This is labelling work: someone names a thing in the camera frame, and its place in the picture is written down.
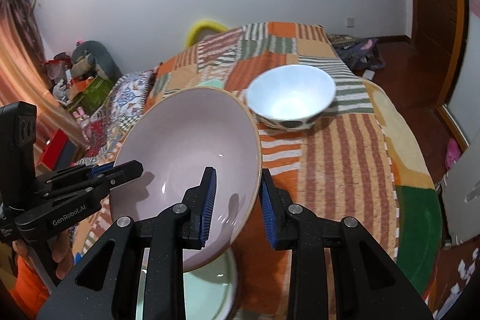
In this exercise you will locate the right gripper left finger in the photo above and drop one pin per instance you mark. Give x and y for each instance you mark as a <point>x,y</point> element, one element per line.
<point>146,254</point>

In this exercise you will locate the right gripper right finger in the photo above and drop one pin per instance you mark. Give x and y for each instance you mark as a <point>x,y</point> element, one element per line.
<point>337,264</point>

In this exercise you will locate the mint green plate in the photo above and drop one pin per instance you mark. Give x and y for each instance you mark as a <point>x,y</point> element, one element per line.
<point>210,291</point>

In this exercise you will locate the pink bowl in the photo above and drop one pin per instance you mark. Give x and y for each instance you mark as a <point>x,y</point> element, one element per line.
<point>175,141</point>

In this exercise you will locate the white spotted bowl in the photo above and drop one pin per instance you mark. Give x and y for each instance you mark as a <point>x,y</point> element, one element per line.
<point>291,97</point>

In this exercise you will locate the mint green bowl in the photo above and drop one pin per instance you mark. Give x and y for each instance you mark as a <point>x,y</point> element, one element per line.
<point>212,83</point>

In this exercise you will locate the left hand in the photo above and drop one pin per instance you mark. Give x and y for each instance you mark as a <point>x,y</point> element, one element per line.
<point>61,253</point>

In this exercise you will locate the red box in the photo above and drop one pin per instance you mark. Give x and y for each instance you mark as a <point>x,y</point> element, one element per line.
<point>58,153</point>

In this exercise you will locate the pink rabbit toy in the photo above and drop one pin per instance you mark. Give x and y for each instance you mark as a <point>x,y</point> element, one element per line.
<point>84,122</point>

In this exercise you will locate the green storage box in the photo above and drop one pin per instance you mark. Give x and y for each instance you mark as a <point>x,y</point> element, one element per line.
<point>92,97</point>

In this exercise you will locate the orange striped patchwork blanket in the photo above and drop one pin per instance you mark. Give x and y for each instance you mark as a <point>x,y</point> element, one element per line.
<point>360,158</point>

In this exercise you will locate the patterned geometric quilt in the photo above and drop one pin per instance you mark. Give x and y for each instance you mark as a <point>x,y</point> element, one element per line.
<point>112,122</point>

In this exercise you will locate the orange curtain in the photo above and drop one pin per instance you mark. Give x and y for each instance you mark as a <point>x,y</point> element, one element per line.
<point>24,74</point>

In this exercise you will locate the pink shoe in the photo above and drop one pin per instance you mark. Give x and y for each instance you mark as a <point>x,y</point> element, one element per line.
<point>453,154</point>

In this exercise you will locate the grey plush toy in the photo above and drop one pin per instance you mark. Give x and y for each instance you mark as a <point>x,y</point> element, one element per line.
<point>91,58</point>

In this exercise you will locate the white wardrobe with hearts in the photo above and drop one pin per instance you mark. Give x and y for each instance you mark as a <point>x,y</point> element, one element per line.
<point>460,112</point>

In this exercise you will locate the dark bag on floor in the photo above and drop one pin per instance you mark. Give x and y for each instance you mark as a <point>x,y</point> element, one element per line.
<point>359,54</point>

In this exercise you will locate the yellow foam arch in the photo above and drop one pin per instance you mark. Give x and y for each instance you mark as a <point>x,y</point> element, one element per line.
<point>201,29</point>

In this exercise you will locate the brown wooden door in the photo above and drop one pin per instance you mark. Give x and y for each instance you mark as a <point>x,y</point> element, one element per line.
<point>439,30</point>

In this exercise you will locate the wall socket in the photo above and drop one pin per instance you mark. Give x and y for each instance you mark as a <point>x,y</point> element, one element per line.
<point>350,22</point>

